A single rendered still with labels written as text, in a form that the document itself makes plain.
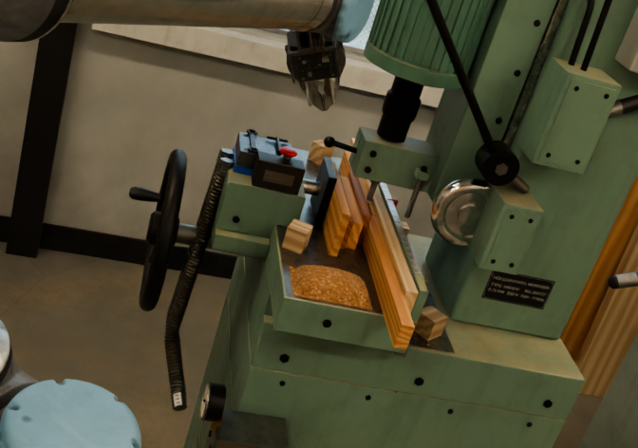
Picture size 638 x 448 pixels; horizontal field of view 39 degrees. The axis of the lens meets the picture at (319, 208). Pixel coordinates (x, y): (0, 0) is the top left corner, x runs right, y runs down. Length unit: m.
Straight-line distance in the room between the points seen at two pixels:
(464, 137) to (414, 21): 0.22
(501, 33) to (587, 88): 0.17
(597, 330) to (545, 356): 1.50
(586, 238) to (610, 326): 1.55
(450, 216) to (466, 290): 0.17
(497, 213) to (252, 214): 0.40
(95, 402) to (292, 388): 0.55
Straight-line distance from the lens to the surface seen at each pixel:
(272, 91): 2.85
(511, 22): 1.47
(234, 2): 0.88
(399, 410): 1.59
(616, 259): 3.13
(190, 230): 1.60
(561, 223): 1.59
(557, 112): 1.41
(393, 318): 1.32
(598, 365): 3.23
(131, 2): 0.76
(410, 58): 1.44
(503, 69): 1.49
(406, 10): 1.43
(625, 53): 1.47
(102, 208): 3.01
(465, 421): 1.63
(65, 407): 1.03
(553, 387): 1.64
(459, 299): 1.61
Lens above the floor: 1.57
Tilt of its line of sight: 24 degrees down
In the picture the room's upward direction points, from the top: 18 degrees clockwise
